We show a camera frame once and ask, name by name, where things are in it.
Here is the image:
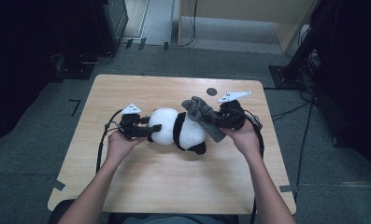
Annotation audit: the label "light wooden desk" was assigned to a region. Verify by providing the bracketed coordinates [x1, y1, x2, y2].
[178, 0, 318, 54]

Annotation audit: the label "left hand-held gripper cable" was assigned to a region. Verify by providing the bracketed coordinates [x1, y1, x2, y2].
[94, 108, 125, 175]

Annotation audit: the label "dark cabinet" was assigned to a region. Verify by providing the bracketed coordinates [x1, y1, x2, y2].
[93, 0, 130, 55]

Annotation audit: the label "right hand-held gripper cable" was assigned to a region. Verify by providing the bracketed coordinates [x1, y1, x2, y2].
[243, 108, 265, 224]

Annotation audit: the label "black floor cable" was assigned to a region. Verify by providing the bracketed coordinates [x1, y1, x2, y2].
[271, 99, 315, 123]
[294, 99, 316, 191]

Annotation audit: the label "black tape corner mark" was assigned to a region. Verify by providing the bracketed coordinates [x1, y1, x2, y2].
[68, 98, 81, 118]

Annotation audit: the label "grey fluffy cloth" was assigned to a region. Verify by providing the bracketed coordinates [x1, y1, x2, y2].
[180, 95, 228, 144]

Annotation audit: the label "black hanging cable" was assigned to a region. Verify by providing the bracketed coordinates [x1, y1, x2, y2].
[178, 0, 198, 49]

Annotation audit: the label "person's right hand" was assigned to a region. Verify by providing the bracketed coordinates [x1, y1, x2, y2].
[220, 119, 263, 161]

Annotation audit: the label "dark curtain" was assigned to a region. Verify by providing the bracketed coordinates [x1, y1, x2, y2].
[313, 0, 371, 185]
[0, 0, 95, 147]

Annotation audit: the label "black metal stand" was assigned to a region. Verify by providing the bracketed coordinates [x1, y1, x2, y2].
[268, 0, 331, 91]

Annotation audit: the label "hand-held gripper cable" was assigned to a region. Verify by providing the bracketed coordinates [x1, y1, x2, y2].
[94, 108, 125, 175]
[243, 108, 265, 224]

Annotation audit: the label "black chair armrest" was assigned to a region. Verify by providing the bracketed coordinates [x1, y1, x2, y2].
[47, 199, 76, 224]

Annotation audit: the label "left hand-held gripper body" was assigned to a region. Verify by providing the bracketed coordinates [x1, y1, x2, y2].
[119, 103, 143, 140]

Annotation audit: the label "black stand base plate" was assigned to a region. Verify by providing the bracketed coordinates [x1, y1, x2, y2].
[51, 52, 95, 82]

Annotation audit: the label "looped black cable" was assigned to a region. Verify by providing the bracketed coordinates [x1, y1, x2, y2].
[78, 50, 116, 65]

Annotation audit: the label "person's grey trousers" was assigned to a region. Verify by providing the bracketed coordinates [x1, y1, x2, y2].
[107, 212, 240, 224]

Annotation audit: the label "tangle of cables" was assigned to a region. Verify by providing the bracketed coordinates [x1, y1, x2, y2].
[297, 49, 321, 91]

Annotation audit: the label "person's left hand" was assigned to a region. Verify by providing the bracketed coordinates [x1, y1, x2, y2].
[106, 130, 148, 165]

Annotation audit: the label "panda plush toy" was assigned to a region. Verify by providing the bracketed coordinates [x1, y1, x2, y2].
[147, 106, 209, 156]

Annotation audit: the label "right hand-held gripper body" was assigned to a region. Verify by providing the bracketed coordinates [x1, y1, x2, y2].
[216, 90, 253, 131]

